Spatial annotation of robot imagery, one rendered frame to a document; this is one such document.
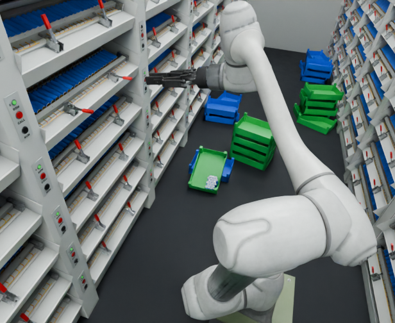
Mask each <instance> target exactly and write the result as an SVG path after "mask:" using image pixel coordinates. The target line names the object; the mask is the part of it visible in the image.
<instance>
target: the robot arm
mask: <svg viewBox="0 0 395 323"><path fill-rule="evenodd" d="M219 31H220V38H221V45H222V49H223V53H224V57H225V63H217V64H210V65H209V66H206V67H198V68H197V70H196V68H193V69H183V70H171V71H170V72H157V73H149V76H146V77H145V79H146V84H147V85H162V87H174V88H187V85H195V84H196V85H197V87H198V88H209V89H210V90H222V91H224V90H228V91H231V92H238V93H246V92H257V91H258V94H259V97H260V100H261V103H262V106H263V109H264V111H265V115H266V117H267V121H268V123H269V127H270V129H271V132H272V134H273V137H274V140H275V142H276V145H277V147H278V150H279V152H280V154H281V156H282V159H283V161H284V164H285V166H286V168H287V171H288V173H289V176H290V179H291V181H292V185H293V187H294V191H295V193H296V195H293V196H280V197H272V198H268V199H262V200H259V201H254V202H252V203H247V204H243V205H241V206H238V207H236V208H234V209H232V210H231V211H229V212H228V213H226V214H225V215H223V216H222V217H221V218H220V219H219V220H218V221H217V223H216V225H215V227H214V232H213V243H214V249H215V253H216V256H217V258H218V260H219V264H218V265H213V266H211V267H209V268H207V269H205V270H204V271H202V272H200V273H199V274H196V275H195V276H192V277H190V278H189V279H188V280H187V281H186V282H185V283H184V284H183V287H182V289H181V294H182V297H183V303H184V307H185V312H186V314H187V315H189V316H190V317H191V318H193V319H198V320H210V319H215V318H218V317H222V316H225V315H229V314H231V313H235V312H236V311H237V312H239V313H241V314H243V315H245V316H247V317H249V318H251V319H253V320H255V321H257V322H259V323H272V315H273V311H274V307H275V304H276V301H277V299H278V298H279V296H280V294H281V292H282V289H283V284H284V274H283V273H284V272H286V271H288V270H292V269H295V268H296V267H297V266H298V265H302V264H304V263H307V262H309V261H311V260H314V259H316V258H322V257H327V256H330V257H331V258H332V260H333V261H334V262H335V263H338V264H340V265H343V266H350V267H354V266H357V265H359V264H361V263H362V262H364V261H366V260H367V259H369V258H370V257H371V256H373V255H374V254H375V253H376V252H377V248H376V246H377V241H376V236H375V233H374V230H373V227H372V225H371V222H370V220H369V218H368V216H367V214H366V213H365V211H364V209H363V207H362V206H361V205H360V203H359V202H358V201H357V199H356V198H355V196H354V195H353V194H352V192H351V191H350V189H349V188H348V187H347V186H346V185H345V184H344V183H343V182H342V181H341V180H340V179H339V178H338V177H337V176H336V175H335V174H334V173H333V172H332V171H331V170H330V169H329V168H328V167H327V166H326V165H324V164H323V163H322V162H321V161H320V160H319V159H318V158H317V157H316V156H314V155H313V154H312V153H311V152H310V151H309V149H308V148H307V147H306V145H305V144H304V143H303V141H302V139H301V138H300V136H299V134H298V132H297V130H296V127H295V125H294V123H293V121H292V118H291V116H290V113H289V110H288V108H287V105H286V103H285V100H284V98H283V95H282V92H281V90H280V88H279V85H278V82H277V80H276V77H275V75H274V72H273V70H272V66H271V64H270V63H269V60H268V59H267V56H266V54H265V52H264V50H263V49H264V45H265V40H264V36H263V35H262V32H261V29H260V26H259V23H258V22H257V19H256V13H255V11H254V9H253V7H252V6H251V5H250V4H249V3H247V2H245V1H235V2H232V3H230V4H228V5H227V6H226V7H225V9H224V10H223V11H222V14H221V18H220V23H219Z"/></svg>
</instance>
